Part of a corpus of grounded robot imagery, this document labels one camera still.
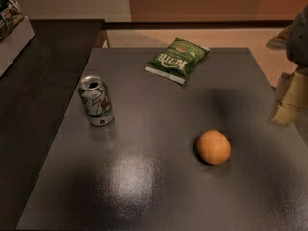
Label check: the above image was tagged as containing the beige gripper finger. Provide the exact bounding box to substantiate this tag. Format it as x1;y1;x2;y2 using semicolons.
270;66;308;126

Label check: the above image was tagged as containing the orange fruit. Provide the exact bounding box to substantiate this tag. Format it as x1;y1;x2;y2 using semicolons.
197;130;231;165

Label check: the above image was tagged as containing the open 7up soda can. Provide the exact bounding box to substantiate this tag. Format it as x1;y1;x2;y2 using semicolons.
78;75;114;126

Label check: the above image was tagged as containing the green Kettle chips bag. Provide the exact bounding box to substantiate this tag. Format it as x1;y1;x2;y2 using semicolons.
145;38;210;85

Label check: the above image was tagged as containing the white box of snacks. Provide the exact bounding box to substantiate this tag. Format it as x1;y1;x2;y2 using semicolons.
0;0;35;76

